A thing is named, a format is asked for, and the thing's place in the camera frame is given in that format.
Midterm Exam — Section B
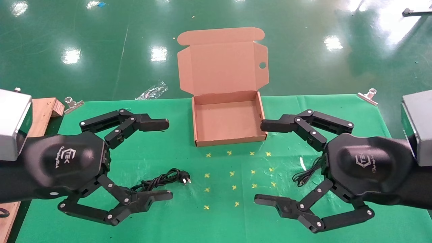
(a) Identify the brown wooden board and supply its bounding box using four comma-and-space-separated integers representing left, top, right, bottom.
0, 98, 65, 243

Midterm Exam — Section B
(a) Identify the black data cable with plug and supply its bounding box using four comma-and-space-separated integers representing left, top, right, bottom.
130, 168, 192, 193

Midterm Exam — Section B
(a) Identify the green table cloth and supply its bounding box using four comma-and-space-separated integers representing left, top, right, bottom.
15, 94, 432, 243

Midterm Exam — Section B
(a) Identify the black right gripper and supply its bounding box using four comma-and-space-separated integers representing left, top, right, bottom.
254, 109, 432, 233

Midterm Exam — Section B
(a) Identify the black wired computer mouse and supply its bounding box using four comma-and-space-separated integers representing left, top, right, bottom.
292, 156, 326, 187

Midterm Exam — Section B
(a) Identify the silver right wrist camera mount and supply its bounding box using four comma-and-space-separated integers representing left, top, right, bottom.
401, 89, 432, 167

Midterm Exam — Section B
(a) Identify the clear plastic bag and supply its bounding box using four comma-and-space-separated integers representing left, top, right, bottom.
135, 81, 168, 101

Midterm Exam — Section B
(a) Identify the silver metal table clamp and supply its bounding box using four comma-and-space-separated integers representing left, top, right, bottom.
357, 88, 378, 106
64, 97, 84, 114

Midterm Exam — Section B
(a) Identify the black floor stand base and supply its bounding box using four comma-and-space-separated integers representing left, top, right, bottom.
402, 7, 432, 16

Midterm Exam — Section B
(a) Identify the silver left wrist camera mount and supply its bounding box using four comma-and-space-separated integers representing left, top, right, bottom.
0, 89, 33, 161

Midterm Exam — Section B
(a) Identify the open brown cardboard box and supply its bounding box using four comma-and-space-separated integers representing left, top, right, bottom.
177, 27, 269, 147

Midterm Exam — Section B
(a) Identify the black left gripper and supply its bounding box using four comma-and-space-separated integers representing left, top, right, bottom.
0, 109, 173, 226

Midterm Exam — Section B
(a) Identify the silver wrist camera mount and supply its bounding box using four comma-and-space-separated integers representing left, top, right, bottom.
401, 89, 432, 167
0, 89, 33, 161

